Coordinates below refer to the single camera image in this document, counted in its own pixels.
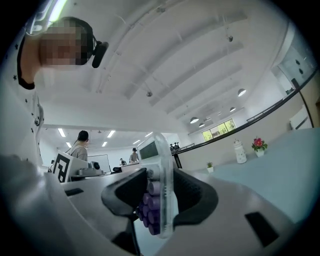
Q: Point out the person's head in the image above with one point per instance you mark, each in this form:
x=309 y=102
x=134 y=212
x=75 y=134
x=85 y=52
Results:
x=62 y=45

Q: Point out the white patterned bottle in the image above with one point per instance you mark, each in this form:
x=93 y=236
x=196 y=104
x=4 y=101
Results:
x=240 y=152

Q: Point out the ceiling dome camera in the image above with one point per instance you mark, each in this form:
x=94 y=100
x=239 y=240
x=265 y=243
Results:
x=230 y=38
x=149 y=94

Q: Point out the white whiteboard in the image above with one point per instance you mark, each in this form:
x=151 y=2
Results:
x=100 y=161

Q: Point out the red flowers in white pot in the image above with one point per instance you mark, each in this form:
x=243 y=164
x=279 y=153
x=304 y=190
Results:
x=259 y=146

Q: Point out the black railing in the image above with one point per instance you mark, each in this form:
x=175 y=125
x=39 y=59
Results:
x=250 y=122

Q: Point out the white dome pendant lamp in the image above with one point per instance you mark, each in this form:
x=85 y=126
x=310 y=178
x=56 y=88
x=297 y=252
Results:
x=201 y=124
x=194 y=120
x=241 y=92
x=232 y=109

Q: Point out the clear calculator with purple keys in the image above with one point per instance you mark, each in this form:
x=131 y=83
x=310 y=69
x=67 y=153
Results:
x=165 y=175

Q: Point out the pale blue table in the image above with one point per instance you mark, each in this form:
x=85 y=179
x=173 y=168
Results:
x=270 y=180

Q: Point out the person's white starred shirt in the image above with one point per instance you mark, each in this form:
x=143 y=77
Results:
x=22 y=115

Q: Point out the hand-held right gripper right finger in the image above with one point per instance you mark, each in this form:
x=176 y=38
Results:
x=195 y=197

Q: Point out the small green plant white pot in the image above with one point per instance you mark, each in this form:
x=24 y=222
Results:
x=210 y=167

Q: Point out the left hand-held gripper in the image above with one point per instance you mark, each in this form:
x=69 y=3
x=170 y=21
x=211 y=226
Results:
x=62 y=166

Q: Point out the group of ceiling light panels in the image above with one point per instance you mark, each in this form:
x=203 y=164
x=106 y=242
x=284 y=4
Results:
x=105 y=140

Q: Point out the white wall unit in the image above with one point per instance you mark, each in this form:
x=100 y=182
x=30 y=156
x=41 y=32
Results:
x=298 y=120

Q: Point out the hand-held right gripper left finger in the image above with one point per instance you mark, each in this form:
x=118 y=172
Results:
x=120 y=195

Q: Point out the black head-worn camera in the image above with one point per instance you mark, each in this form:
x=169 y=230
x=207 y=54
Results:
x=99 y=53

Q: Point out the wide window with greenery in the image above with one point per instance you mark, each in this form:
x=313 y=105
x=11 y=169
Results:
x=219 y=131

